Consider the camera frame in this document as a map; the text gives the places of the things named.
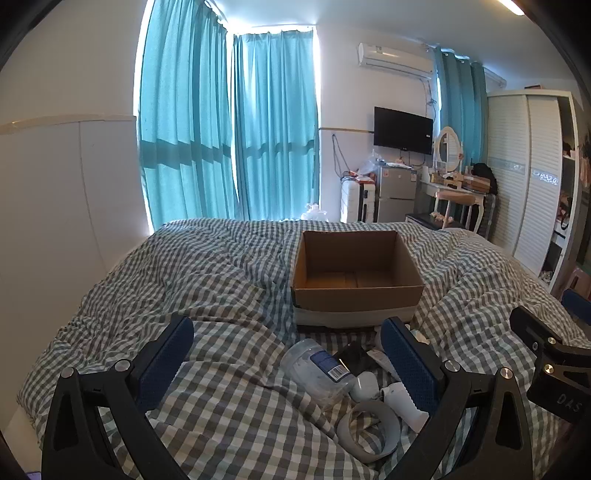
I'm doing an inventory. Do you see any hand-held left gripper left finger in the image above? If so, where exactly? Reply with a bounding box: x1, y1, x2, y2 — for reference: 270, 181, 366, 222
41, 314, 195, 480

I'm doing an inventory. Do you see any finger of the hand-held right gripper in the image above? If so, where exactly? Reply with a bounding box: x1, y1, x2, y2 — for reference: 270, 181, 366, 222
510, 305, 591, 423
562, 288, 591, 324

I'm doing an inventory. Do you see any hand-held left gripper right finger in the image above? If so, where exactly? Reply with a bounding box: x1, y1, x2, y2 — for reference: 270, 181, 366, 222
379, 316, 536, 480

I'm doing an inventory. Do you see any white tube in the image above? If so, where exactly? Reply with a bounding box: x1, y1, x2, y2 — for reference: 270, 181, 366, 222
367, 348, 398, 371

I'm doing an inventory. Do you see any white plastic device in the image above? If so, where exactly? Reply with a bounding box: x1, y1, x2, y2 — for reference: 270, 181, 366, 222
379, 382, 430, 433

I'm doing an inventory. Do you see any white rounded case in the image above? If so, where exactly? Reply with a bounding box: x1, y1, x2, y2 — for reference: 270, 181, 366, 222
349, 371, 380, 401

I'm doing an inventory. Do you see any black pouch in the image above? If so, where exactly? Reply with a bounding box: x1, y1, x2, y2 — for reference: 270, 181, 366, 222
332, 342, 385, 377

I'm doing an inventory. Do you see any grey tape roll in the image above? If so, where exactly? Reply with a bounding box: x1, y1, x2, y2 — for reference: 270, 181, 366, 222
336, 401, 400, 462

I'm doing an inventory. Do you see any brown cardboard box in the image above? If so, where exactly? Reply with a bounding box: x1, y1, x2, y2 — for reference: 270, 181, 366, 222
291, 229, 426, 329

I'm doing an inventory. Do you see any grey checked blanket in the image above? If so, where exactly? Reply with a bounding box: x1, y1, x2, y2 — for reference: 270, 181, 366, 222
16, 217, 591, 480

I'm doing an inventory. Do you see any white wardrobe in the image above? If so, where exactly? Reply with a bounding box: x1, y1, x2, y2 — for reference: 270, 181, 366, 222
485, 90, 583, 296

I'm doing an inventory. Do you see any dark low cabinet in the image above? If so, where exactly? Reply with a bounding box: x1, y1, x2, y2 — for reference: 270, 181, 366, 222
405, 213, 445, 230

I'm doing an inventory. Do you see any white and pink chair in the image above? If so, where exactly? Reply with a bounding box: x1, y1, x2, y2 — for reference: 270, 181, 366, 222
434, 191, 479, 230

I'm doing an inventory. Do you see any black bag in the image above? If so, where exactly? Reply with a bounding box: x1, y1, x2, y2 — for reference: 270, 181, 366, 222
471, 162, 500, 195

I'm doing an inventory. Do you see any white vanity table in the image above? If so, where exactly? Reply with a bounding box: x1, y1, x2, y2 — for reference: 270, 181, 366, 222
418, 175, 491, 234

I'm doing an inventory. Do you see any silver fridge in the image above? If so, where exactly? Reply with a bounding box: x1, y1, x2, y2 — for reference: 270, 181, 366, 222
376, 164, 419, 223

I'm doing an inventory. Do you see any white floor appliance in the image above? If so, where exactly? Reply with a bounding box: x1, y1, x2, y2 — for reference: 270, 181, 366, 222
340, 178, 379, 224

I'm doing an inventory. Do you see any white plastic bag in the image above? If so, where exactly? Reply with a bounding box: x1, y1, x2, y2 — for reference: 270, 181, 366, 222
300, 202, 330, 222

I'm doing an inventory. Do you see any white oval mirror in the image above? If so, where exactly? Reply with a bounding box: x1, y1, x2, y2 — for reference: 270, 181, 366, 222
433, 127, 463, 174

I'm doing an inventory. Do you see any clear plastic bag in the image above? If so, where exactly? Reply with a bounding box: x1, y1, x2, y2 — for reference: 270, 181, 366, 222
358, 150, 387, 178

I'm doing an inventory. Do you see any narrow teal curtain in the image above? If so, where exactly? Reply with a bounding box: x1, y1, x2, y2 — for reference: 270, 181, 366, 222
436, 46, 488, 176

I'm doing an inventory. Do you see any wide teal curtain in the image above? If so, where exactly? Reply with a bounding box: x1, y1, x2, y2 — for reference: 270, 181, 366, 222
137, 0, 238, 232

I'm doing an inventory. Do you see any white air conditioner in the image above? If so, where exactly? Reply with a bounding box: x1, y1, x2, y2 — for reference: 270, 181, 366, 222
358, 42, 435, 75

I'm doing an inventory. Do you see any hanging wall cable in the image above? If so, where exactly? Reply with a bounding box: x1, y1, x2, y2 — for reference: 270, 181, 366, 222
331, 133, 352, 180

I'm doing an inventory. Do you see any black wall television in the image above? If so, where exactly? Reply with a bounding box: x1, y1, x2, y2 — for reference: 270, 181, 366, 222
373, 107, 434, 156

